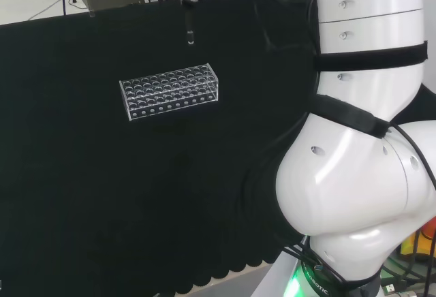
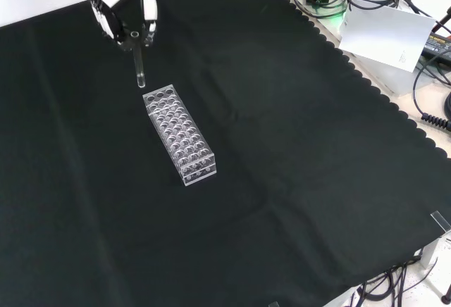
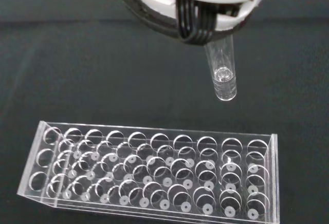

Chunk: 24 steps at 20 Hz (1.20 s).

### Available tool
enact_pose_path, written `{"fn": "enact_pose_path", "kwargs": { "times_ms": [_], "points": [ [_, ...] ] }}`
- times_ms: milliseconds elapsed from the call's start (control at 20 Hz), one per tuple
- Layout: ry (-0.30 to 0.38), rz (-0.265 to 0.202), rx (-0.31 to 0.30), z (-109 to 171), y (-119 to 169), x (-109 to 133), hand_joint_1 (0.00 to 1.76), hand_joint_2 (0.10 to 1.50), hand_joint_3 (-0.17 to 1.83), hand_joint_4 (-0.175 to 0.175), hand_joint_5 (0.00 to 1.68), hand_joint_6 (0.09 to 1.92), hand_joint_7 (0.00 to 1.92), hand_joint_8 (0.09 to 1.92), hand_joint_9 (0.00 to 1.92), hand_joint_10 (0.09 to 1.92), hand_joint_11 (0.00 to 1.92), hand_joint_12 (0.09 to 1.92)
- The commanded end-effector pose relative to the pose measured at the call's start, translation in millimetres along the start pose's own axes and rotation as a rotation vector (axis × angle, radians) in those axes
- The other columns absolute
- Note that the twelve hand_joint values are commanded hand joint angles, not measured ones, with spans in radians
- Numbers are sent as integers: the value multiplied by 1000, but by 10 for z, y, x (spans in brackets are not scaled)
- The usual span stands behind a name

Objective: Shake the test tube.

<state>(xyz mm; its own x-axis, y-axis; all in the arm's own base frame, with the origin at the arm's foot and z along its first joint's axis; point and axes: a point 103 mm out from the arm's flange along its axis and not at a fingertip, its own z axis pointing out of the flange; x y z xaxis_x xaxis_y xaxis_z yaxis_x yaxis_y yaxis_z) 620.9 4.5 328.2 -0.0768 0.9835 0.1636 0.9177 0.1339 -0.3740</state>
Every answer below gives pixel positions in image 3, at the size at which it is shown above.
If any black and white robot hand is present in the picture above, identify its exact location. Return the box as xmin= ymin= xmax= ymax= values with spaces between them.
xmin=118 ymin=0 xmax=283 ymax=46

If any clear acrylic test tube rack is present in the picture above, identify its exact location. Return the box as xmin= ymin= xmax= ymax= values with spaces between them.
xmin=15 ymin=120 xmax=280 ymax=224

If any black bench cloth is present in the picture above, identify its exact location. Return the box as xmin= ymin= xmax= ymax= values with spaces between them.
xmin=0 ymin=0 xmax=329 ymax=224

